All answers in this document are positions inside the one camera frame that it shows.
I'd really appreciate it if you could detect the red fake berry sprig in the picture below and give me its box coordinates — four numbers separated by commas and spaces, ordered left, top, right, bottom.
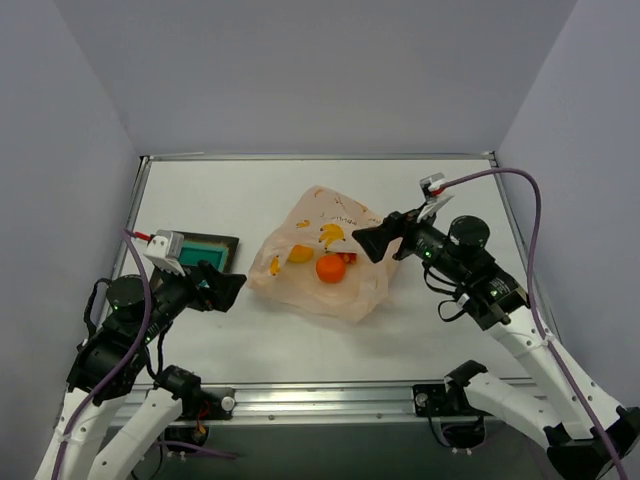
337, 252, 358, 265

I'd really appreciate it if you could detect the orange fake tangerine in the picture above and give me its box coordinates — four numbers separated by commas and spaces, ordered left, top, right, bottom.
316, 254, 346, 284

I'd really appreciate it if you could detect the banana print plastic bag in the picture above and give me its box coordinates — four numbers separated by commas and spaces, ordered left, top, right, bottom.
248, 186, 397, 323

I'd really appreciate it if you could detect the yellow fake mango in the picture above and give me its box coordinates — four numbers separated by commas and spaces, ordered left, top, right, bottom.
287, 245, 314, 264

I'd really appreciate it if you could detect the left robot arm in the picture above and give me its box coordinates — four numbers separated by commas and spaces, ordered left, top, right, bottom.
35, 229, 247, 479

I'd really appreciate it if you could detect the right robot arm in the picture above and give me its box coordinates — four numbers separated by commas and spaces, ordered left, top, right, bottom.
358, 210, 639, 479

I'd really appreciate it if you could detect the black teal rectangular tray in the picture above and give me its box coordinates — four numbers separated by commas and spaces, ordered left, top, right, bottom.
176, 231, 240, 276

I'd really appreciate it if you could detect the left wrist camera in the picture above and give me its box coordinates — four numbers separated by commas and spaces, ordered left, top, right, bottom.
143, 230, 186, 277

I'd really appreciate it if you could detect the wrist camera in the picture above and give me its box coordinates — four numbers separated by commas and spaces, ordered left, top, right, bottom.
143, 230, 186, 277
417, 173, 453, 223

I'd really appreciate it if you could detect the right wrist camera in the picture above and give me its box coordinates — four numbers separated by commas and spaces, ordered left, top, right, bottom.
417, 173, 453, 223

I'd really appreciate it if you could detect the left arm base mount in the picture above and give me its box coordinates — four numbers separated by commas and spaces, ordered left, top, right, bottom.
162, 387, 236, 447

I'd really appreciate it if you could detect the aluminium front rail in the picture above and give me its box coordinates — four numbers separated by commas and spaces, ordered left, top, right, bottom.
107, 382, 531, 426

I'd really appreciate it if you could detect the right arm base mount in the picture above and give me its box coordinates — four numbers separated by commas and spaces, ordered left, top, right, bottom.
412, 383, 487, 451

